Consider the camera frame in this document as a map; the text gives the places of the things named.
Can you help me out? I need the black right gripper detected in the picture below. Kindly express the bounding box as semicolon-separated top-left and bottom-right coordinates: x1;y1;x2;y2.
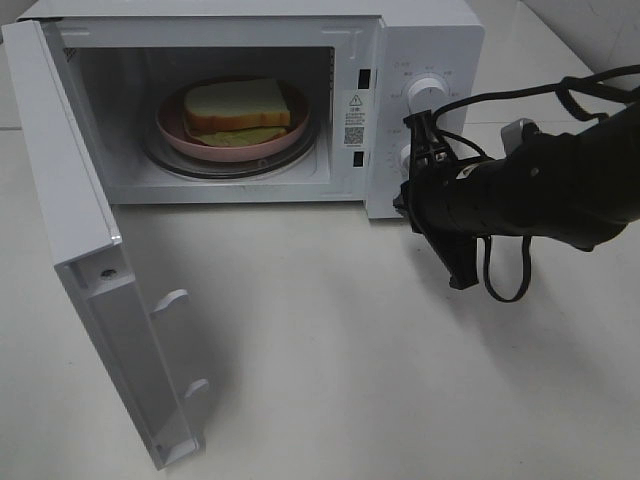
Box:
393;110;480;290

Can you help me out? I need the sandwich with white bread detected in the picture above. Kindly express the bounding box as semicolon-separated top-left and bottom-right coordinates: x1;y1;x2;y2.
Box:
183;78;291;147

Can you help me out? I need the pink round plate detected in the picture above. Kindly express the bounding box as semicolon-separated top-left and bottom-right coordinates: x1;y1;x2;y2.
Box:
155;76;311;163

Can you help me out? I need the white microwave door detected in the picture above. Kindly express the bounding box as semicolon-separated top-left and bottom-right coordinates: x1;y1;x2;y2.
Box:
2;20;209;469

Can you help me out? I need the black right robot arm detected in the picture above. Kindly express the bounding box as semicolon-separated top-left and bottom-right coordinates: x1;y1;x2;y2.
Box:
394;104;639;300

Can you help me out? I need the upper white power knob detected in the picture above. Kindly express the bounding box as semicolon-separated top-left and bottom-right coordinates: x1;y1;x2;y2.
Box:
405;74;450;113

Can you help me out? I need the white microwave oven body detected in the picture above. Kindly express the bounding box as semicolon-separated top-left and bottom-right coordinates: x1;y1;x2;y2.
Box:
14;1;484;219

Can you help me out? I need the glass microwave turntable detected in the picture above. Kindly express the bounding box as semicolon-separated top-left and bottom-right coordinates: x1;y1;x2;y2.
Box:
140;121;321;180

